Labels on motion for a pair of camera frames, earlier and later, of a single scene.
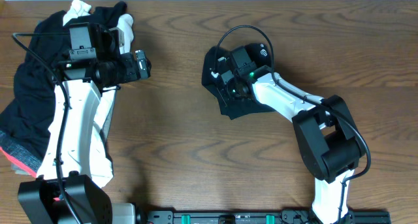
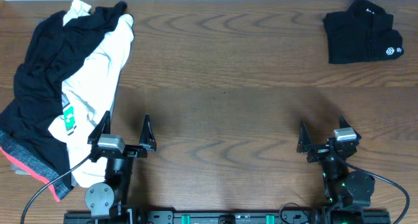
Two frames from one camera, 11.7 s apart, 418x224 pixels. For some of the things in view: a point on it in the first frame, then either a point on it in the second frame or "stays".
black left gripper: x=131 y=74 -> x=147 y=142
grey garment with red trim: x=23 y=159 stays
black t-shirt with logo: x=233 y=108 -> x=363 y=33
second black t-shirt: x=28 y=114 stays
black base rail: x=288 y=216 stays
